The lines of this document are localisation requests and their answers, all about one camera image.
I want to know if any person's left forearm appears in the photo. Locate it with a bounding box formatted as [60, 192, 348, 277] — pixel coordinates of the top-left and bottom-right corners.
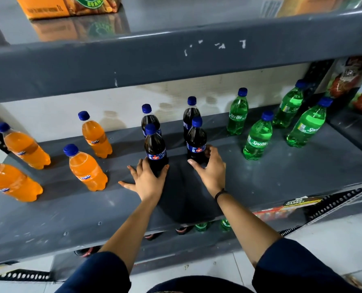
[99, 195, 160, 274]

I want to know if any grey metal shelf unit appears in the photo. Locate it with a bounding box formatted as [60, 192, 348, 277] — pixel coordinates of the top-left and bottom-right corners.
[0, 0, 362, 282]

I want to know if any person's left hand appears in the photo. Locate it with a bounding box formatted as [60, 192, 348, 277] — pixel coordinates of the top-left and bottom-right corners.
[118, 159, 170, 202]

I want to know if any person's right hand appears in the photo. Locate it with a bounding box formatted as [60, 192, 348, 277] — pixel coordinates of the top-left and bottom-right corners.
[187, 145, 227, 198]

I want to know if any orange juice carton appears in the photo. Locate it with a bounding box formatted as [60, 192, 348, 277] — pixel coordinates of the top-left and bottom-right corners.
[260, 0, 362, 19]
[15, 0, 122, 21]

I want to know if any cola bottle with blue cap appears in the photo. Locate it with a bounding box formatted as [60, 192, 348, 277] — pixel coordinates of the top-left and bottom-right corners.
[141, 104, 162, 138]
[183, 96, 202, 141]
[144, 124, 169, 178]
[186, 117, 208, 166]

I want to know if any orange soda bottle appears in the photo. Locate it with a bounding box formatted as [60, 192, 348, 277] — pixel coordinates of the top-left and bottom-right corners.
[0, 122, 51, 170]
[63, 144, 108, 192]
[78, 111, 113, 159]
[0, 157, 44, 202]

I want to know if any dark blue top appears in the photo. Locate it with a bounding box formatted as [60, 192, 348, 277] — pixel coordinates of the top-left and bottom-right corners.
[54, 238, 362, 293]

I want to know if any person's right forearm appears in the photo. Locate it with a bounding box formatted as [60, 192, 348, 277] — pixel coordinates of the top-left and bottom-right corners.
[216, 192, 283, 268]

